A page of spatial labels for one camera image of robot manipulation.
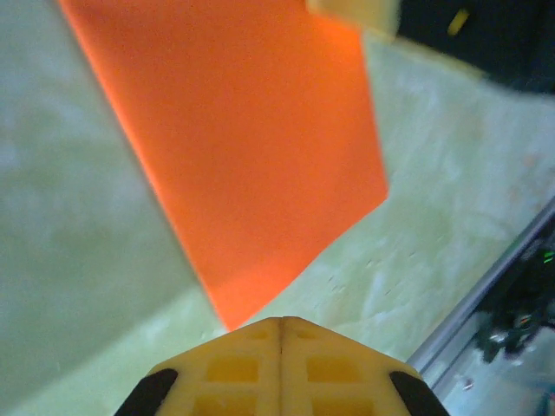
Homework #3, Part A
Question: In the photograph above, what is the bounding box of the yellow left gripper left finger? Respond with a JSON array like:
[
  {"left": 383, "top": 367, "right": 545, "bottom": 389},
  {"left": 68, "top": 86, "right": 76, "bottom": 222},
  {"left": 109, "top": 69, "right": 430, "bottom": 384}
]
[{"left": 114, "top": 316, "right": 282, "bottom": 416}]

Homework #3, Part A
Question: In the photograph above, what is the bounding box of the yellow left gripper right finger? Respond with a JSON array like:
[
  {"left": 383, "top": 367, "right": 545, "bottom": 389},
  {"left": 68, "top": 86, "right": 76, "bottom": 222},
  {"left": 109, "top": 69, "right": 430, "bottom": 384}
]
[{"left": 279, "top": 315, "right": 452, "bottom": 416}]

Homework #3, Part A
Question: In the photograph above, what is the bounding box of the orange square paper sheet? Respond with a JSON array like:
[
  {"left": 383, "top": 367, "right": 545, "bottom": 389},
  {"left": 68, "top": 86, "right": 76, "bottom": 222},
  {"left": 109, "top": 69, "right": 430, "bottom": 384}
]
[{"left": 58, "top": 0, "right": 389, "bottom": 333}]

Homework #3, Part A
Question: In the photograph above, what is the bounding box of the long aluminium frame rail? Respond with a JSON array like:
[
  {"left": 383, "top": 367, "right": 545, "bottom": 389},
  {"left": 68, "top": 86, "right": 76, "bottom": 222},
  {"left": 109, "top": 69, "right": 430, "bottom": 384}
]
[{"left": 407, "top": 207, "right": 555, "bottom": 391}]

